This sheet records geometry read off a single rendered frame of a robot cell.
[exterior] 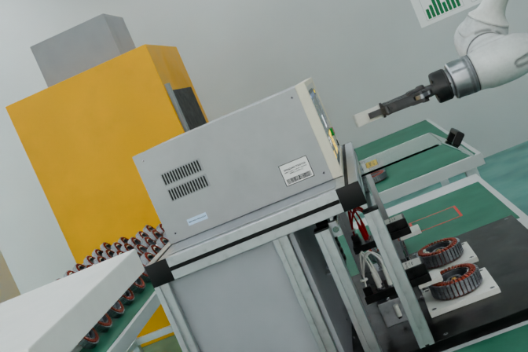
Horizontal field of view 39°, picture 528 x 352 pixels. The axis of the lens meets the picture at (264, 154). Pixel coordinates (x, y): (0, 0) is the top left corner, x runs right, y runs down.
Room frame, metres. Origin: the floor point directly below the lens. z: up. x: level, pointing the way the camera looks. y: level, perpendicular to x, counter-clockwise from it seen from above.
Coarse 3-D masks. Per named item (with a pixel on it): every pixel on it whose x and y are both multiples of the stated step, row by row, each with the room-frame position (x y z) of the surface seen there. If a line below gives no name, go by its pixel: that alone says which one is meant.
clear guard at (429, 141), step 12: (408, 144) 1.91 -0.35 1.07; (420, 144) 1.83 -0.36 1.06; (432, 144) 1.75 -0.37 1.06; (444, 144) 1.72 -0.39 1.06; (372, 156) 1.96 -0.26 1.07; (384, 156) 1.87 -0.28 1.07; (396, 156) 1.80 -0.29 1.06; (408, 156) 1.73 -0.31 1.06; (360, 168) 1.85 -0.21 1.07; (372, 168) 1.77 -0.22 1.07
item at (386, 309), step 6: (396, 294) 1.58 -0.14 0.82; (384, 300) 1.57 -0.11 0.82; (390, 300) 1.56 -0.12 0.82; (396, 300) 1.56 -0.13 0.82; (378, 306) 1.56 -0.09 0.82; (384, 306) 1.56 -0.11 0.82; (390, 306) 1.56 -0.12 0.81; (384, 312) 1.56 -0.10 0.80; (390, 312) 1.56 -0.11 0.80; (402, 312) 1.56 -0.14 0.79; (384, 318) 1.56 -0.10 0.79; (390, 318) 1.56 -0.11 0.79; (396, 318) 1.56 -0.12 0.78; (402, 318) 1.56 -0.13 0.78; (390, 324) 1.56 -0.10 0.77
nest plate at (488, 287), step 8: (480, 272) 1.62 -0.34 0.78; (488, 272) 1.60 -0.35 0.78; (488, 280) 1.55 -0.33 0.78; (480, 288) 1.53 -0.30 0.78; (488, 288) 1.51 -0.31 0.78; (496, 288) 1.49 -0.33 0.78; (424, 296) 1.62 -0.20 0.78; (432, 296) 1.60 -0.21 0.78; (464, 296) 1.52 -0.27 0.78; (472, 296) 1.50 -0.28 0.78; (480, 296) 1.50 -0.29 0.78; (488, 296) 1.50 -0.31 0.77; (432, 304) 1.55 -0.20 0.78; (440, 304) 1.53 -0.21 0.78; (448, 304) 1.52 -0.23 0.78; (456, 304) 1.50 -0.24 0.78; (464, 304) 1.50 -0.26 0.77; (432, 312) 1.51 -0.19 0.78; (440, 312) 1.51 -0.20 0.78
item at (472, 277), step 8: (464, 264) 1.60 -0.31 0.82; (472, 264) 1.58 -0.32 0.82; (440, 272) 1.61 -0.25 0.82; (448, 272) 1.61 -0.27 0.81; (456, 272) 1.60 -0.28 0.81; (464, 272) 1.59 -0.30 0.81; (472, 272) 1.54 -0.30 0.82; (448, 280) 1.54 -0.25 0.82; (456, 280) 1.53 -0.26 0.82; (464, 280) 1.52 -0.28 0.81; (472, 280) 1.53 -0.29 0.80; (480, 280) 1.54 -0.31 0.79; (432, 288) 1.56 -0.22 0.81; (440, 288) 1.54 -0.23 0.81; (448, 288) 1.53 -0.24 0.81; (456, 288) 1.53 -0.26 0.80; (464, 288) 1.52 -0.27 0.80; (472, 288) 1.52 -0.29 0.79; (440, 296) 1.54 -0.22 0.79; (448, 296) 1.53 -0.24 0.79; (456, 296) 1.52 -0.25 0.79
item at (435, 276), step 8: (408, 264) 1.59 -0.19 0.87; (416, 264) 1.56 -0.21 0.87; (424, 264) 1.55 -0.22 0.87; (408, 272) 1.56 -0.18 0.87; (416, 272) 1.55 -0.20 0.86; (424, 272) 1.55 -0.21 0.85; (432, 272) 1.60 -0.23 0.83; (384, 280) 1.62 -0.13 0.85; (416, 280) 1.55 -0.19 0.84; (424, 280) 1.55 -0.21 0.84; (432, 280) 1.55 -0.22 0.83; (440, 280) 1.55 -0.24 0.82; (376, 288) 1.59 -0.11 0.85; (384, 288) 1.57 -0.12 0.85; (392, 288) 1.56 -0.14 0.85; (368, 296) 1.57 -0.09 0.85; (376, 296) 1.56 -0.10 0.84; (384, 296) 1.56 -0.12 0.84
